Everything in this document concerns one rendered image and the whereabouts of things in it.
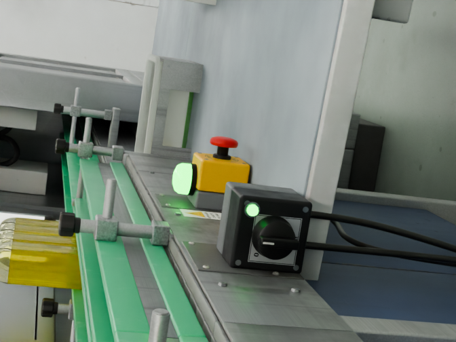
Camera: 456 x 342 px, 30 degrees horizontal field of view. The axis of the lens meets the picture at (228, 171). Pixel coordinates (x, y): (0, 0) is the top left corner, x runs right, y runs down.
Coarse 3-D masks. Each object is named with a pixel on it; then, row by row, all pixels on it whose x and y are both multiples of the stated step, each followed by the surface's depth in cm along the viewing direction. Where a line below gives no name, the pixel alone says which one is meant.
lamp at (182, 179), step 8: (176, 168) 119; (184, 168) 118; (192, 168) 118; (176, 176) 118; (184, 176) 117; (192, 176) 118; (176, 184) 118; (184, 184) 118; (192, 184) 118; (184, 192) 119; (192, 192) 118
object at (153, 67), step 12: (156, 60) 163; (156, 72) 162; (144, 84) 178; (156, 84) 162; (144, 96) 179; (156, 96) 163; (144, 108) 179; (156, 108) 164; (144, 120) 179; (144, 132) 180; (144, 144) 180
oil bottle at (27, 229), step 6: (6, 228) 143; (12, 228) 143; (18, 228) 143; (24, 228) 144; (30, 228) 144; (36, 228) 145; (42, 228) 146; (48, 228) 146; (54, 228) 147; (0, 234) 142; (42, 234) 143; (48, 234) 143; (54, 234) 143
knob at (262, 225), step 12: (276, 216) 89; (264, 228) 87; (276, 228) 87; (288, 228) 88; (252, 240) 89; (264, 240) 86; (276, 240) 86; (288, 240) 87; (264, 252) 88; (276, 252) 88; (288, 252) 88
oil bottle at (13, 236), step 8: (16, 232) 140; (0, 240) 136; (8, 240) 136; (16, 240) 136; (24, 240) 136; (32, 240) 137; (40, 240) 138; (48, 240) 138; (56, 240) 139; (64, 240) 140; (72, 240) 141
